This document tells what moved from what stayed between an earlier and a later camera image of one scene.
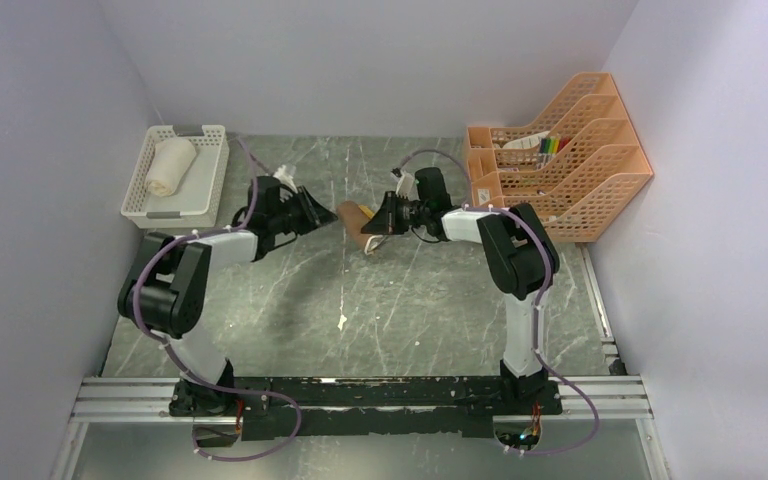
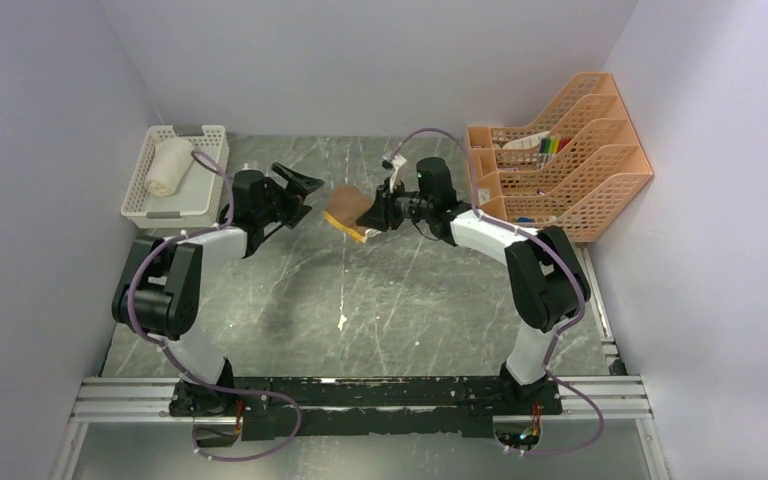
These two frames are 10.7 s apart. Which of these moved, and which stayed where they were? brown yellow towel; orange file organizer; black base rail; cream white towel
Moved: brown yellow towel
Stayed: cream white towel; black base rail; orange file organizer
